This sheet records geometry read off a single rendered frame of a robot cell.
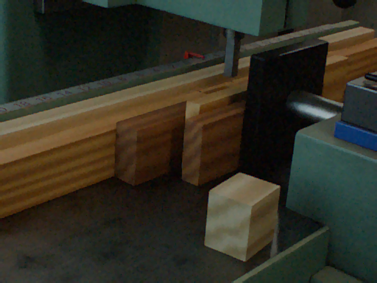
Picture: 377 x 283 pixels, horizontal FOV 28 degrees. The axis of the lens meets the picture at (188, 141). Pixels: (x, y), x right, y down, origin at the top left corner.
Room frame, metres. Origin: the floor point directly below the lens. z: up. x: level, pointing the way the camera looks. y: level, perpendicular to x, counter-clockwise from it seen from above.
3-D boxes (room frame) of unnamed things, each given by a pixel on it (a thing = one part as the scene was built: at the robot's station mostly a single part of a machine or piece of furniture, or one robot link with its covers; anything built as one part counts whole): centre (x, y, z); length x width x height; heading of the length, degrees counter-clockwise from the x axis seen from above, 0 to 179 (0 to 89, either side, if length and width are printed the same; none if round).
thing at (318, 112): (0.56, -0.10, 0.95); 0.09 x 0.07 x 0.09; 140
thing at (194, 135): (0.58, -0.06, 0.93); 0.17 x 0.02 x 0.05; 140
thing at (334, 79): (0.62, -0.07, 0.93); 0.22 x 0.01 x 0.06; 140
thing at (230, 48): (0.64, -0.03, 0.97); 0.01 x 0.01 x 0.05; 50
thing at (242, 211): (0.43, -0.04, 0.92); 0.04 x 0.03 x 0.04; 147
